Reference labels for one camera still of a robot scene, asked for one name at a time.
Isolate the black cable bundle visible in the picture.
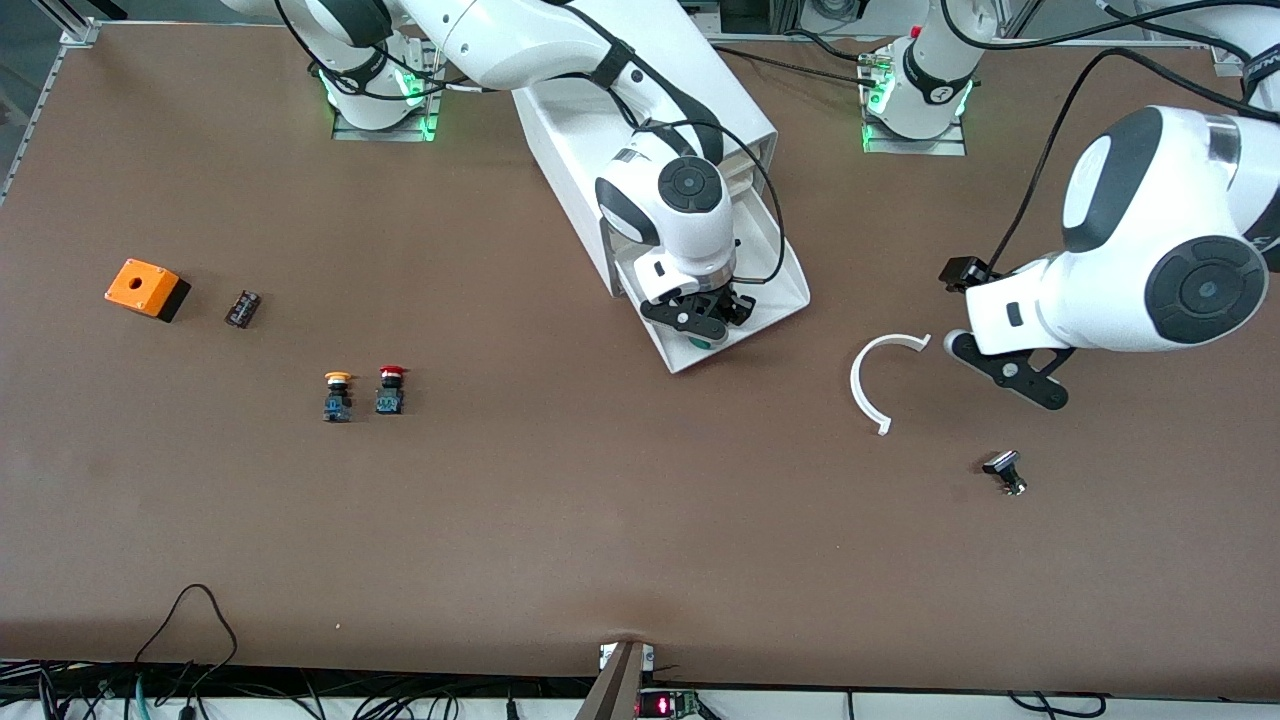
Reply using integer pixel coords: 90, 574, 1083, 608
0, 658, 601, 720

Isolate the orange button enclosure box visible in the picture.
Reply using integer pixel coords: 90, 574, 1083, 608
104, 258, 191, 323

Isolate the thin black looped cable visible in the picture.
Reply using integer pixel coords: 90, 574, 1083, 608
133, 584, 239, 701

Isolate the black cable on table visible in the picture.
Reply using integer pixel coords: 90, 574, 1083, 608
712, 30, 881, 86

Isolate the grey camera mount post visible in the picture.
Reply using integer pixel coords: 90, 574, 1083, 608
575, 640, 656, 720

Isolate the black selector switch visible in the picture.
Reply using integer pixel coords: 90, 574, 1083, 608
982, 450, 1029, 497

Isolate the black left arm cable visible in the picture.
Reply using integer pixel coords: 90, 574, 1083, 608
990, 0, 1280, 271

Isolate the circuit board with red display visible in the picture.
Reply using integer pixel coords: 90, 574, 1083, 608
637, 688, 706, 720

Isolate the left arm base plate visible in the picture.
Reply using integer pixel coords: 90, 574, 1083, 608
862, 120, 968, 157

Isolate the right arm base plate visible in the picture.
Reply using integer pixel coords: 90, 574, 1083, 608
332, 95, 443, 143

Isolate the white curved plastic arc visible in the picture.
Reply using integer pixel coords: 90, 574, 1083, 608
850, 333, 933, 437

